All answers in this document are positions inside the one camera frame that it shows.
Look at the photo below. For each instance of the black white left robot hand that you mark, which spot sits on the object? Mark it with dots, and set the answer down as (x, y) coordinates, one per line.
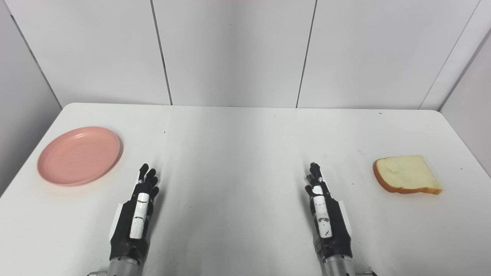
(126, 234)

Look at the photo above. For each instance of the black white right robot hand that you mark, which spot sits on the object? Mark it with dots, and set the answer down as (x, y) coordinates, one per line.
(335, 237)

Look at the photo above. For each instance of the pink round plate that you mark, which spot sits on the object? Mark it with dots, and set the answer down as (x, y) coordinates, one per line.
(78, 156)

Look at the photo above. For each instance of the slice of white bread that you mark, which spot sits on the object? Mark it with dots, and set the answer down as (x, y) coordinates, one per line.
(406, 173)

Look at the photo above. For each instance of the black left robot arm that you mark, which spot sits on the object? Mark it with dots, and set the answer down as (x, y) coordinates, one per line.
(123, 268)

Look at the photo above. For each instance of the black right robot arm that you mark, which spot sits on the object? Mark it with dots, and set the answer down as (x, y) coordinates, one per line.
(338, 267)

